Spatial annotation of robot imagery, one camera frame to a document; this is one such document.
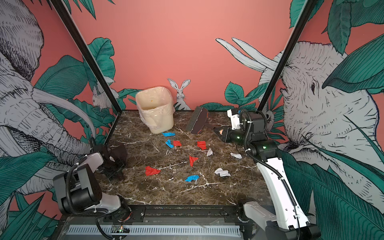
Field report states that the dark brown dustpan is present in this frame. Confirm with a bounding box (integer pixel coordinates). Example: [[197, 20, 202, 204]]
[[100, 145, 127, 180]]

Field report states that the white paper scrap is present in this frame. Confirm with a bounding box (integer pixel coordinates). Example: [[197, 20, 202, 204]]
[[207, 148, 213, 157], [215, 168, 231, 178], [231, 153, 243, 159]]

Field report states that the red paper scrap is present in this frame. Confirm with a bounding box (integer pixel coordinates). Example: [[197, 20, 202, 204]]
[[145, 166, 161, 176], [197, 141, 207, 151], [189, 156, 199, 167], [173, 141, 182, 147]]

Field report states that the brown hand brush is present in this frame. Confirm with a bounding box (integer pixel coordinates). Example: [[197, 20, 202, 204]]
[[185, 107, 220, 136]]

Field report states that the blue paper scrap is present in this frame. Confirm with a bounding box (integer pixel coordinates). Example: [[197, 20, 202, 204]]
[[162, 133, 176, 137], [166, 140, 174, 149], [185, 175, 200, 183]]

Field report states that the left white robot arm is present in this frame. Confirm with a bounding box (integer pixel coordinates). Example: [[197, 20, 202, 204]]
[[53, 145, 133, 223]]

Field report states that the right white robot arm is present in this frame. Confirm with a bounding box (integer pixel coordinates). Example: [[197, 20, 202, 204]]
[[213, 126, 321, 240]]

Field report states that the cream bin with plastic liner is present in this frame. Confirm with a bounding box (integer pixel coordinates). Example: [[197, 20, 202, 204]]
[[136, 87, 175, 134]]

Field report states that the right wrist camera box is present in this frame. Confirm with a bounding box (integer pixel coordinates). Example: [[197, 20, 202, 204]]
[[227, 108, 241, 130]]

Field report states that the black front mounting rail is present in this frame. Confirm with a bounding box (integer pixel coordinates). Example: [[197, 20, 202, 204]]
[[59, 204, 304, 224]]

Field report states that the white slotted cable duct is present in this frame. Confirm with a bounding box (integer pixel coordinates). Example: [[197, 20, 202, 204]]
[[65, 224, 242, 238]]

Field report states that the right black frame post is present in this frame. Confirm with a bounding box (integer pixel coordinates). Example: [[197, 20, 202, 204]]
[[257, 0, 318, 112]]

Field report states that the black frame post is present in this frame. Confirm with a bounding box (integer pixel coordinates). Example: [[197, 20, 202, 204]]
[[50, 0, 122, 115], [257, 0, 318, 112]]

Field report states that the left black frame post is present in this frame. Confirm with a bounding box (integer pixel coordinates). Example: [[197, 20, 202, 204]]
[[50, 0, 122, 115]]

